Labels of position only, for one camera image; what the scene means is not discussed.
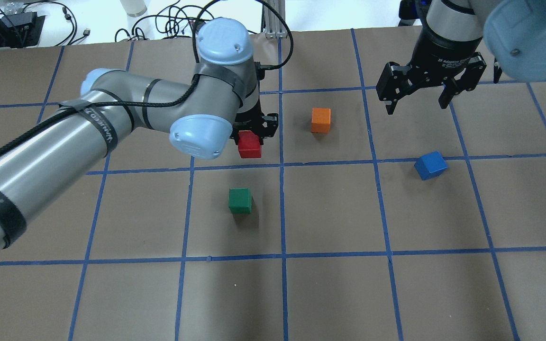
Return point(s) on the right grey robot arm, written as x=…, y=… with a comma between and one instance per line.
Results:
x=514, y=31

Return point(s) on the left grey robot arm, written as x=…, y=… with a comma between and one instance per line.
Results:
x=222, y=100

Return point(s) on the red wooden block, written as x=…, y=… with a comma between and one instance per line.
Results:
x=249, y=145

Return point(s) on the white cylindrical bottle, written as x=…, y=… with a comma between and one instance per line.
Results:
x=134, y=8

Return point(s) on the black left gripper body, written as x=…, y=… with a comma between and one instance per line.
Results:
x=254, y=119

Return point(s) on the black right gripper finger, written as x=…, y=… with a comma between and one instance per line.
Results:
x=467, y=82
x=397, y=81

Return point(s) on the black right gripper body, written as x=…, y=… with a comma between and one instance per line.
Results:
x=441, y=49

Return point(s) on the blue wooden block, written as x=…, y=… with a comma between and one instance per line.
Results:
x=430, y=165

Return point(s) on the orange wooden block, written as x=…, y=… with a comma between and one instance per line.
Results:
x=321, y=119

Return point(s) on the green wooden block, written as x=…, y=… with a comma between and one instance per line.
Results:
x=240, y=201

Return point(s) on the black camera stand base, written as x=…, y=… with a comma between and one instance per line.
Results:
x=21, y=30

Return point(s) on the aluminium frame post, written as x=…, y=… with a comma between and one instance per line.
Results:
x=272, y=25

